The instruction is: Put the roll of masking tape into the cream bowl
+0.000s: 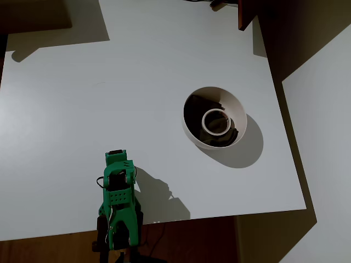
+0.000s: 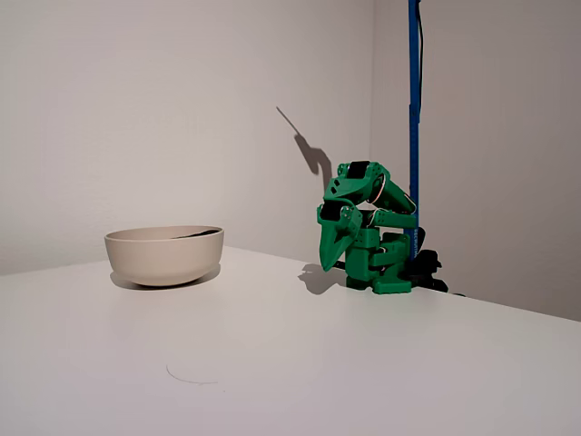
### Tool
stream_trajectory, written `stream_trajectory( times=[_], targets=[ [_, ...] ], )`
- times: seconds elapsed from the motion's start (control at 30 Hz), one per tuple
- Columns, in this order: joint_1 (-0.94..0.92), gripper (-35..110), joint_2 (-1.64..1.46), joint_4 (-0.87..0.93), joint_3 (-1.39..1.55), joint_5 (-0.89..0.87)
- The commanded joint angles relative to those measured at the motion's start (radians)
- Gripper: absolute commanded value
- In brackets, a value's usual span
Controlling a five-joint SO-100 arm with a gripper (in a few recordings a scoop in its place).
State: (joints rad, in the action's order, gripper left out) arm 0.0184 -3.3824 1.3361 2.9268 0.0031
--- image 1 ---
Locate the black pole clamp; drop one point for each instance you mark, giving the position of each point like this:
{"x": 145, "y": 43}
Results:
{"x": 101, "y": 233}

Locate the small black base clamp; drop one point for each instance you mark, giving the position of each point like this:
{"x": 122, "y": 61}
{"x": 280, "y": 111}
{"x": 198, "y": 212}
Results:
{"x": 140, "y": 224}

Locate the beige round bowl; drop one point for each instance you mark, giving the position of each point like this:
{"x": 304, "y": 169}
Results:
{"x": 235, "y": 107}

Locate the brown wooden furniture panel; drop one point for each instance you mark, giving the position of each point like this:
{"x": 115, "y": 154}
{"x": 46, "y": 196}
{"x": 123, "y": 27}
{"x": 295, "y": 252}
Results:
{"x": 245, "y": 13}

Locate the dark box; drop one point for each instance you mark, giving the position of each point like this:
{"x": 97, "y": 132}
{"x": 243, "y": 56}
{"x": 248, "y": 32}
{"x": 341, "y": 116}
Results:
{"x": 33, "y": 13}

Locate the beige masking tape roll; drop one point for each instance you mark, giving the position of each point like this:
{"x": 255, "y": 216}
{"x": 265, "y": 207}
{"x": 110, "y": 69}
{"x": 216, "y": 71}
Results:
{"x": 204, "y": 123}

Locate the dark cloth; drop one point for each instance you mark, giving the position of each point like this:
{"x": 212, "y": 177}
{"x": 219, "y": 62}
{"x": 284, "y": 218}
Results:
{"x": 196, "y": 109}

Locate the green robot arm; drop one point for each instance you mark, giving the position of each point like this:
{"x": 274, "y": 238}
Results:
{"x": 120, "y": 216}

